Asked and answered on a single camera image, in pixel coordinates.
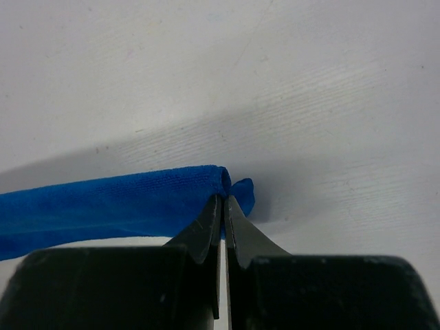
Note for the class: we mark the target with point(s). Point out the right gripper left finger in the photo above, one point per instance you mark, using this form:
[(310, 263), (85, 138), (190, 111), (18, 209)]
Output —
[(172, 286)]

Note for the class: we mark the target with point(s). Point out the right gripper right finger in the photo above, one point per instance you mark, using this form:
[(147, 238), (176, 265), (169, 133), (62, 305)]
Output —
[(269, 288)]

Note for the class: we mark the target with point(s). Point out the blue towel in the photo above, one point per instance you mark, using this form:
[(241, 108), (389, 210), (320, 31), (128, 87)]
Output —
[(152, 204)]

